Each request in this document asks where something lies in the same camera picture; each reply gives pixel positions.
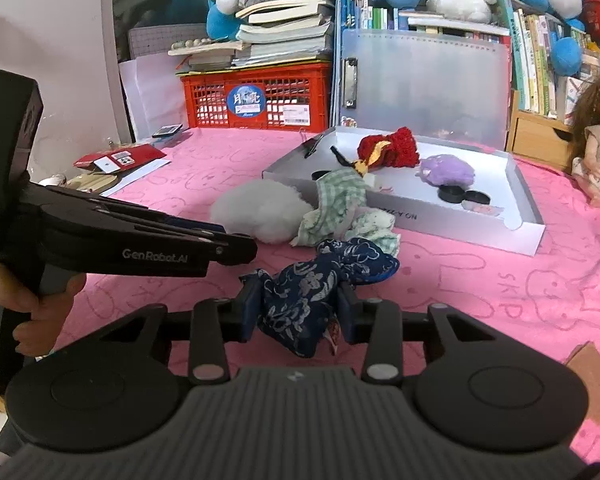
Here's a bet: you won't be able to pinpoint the navy floral scrunchie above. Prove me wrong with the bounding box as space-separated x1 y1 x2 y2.
240 237 401 360

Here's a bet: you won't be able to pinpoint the translucent file folder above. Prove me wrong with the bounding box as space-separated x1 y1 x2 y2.
339 27 512 151

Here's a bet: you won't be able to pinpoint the white dog plush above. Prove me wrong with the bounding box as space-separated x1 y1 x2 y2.
426 0 497 25

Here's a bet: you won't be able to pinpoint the beige wooden board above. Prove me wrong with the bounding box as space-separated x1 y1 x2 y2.
67 170 126 194

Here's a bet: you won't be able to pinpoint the white flat paper sheet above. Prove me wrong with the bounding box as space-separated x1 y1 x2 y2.
100 159 172 197

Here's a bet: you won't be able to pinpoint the grey grid cutting mat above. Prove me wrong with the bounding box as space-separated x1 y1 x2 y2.
128 25 181 61

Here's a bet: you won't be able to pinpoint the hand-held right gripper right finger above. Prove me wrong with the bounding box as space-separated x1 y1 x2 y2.
337 285 503 386

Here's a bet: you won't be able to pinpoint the blue folder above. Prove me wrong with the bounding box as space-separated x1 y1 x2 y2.
330 0 357 126

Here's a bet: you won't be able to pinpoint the red booklet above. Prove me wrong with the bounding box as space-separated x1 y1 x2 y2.
74 144 167 170

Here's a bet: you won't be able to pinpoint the row of thin books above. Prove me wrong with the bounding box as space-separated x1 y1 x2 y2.
350 0 511 44

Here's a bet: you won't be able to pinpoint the red crocheted scrunchie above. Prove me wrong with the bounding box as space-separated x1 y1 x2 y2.
356 126 421 170

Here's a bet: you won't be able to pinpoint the yellow black hair tie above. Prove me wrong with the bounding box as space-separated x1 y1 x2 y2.
330 142 382 176

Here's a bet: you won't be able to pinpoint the person's left hand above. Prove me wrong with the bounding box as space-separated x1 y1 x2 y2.
0 255 87 359

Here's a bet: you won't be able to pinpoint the black binder clip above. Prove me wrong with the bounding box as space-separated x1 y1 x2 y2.
299 131 327 159

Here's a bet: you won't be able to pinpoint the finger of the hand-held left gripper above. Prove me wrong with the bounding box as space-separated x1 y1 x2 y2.
45 185 227 242
130 227 259 267

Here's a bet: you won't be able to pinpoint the wooden drawer organizer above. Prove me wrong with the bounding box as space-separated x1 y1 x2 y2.
505 90 581 174

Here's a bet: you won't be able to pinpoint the stack of books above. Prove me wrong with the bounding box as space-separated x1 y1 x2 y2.
167 0 337 72

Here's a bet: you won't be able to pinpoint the pale green floral scrunchie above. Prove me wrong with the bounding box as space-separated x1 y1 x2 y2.
347 207 402 256

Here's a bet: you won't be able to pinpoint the white cardboard box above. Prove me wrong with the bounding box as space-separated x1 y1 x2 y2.
261 126 547 257

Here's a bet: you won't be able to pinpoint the white fluffy scrunchie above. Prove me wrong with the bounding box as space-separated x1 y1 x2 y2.
210 180 314 245

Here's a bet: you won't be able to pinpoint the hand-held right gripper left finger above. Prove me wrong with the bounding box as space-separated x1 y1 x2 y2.
100 276 264 386

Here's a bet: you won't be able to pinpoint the white leaning paper sheets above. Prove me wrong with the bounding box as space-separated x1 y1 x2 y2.
119 52 189 141

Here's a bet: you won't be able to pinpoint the row of green books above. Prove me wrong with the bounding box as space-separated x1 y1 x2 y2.
497 0 600 119

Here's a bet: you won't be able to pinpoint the purple fluffy scrunchie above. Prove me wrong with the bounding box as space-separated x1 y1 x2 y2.
416 154 476 189

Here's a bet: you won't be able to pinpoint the pink bunny print towel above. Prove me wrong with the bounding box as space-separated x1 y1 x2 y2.
50 127 600 467

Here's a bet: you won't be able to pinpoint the brown cardboard piece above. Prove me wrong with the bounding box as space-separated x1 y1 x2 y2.
564 342 600 424

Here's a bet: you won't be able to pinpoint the blue white cat plush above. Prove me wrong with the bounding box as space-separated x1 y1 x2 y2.
206 0 254 42

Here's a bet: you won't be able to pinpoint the green plaid scrunchie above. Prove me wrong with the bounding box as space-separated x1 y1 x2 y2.
290 167 377 249

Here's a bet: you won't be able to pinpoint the red plastic crate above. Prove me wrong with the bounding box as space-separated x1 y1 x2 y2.
178 61 333 131

